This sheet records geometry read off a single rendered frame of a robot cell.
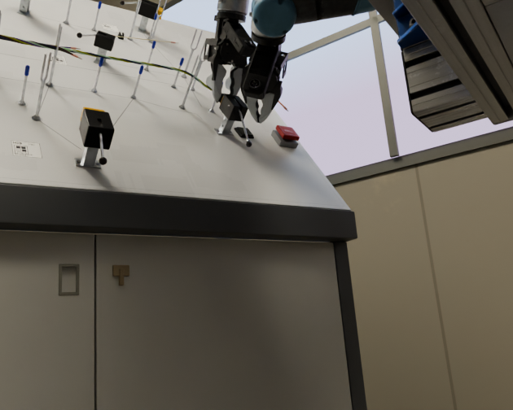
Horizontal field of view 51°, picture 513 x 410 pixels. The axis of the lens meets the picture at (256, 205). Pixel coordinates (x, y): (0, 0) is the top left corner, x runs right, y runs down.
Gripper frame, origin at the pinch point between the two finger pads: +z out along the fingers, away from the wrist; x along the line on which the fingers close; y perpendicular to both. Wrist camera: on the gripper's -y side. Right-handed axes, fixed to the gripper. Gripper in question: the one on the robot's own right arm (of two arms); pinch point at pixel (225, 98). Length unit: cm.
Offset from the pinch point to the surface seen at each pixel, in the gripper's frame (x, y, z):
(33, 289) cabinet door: 49, -27, 34
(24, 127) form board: 47.3, -5.3, 10.3
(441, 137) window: -115, 17, 4
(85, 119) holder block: 40.5, -19.6, 6.3
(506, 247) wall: -117, -18, 39
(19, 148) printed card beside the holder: 50, -12, 13
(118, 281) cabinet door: 35, -28, 34
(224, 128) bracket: 0.9, -2.7, 7.3
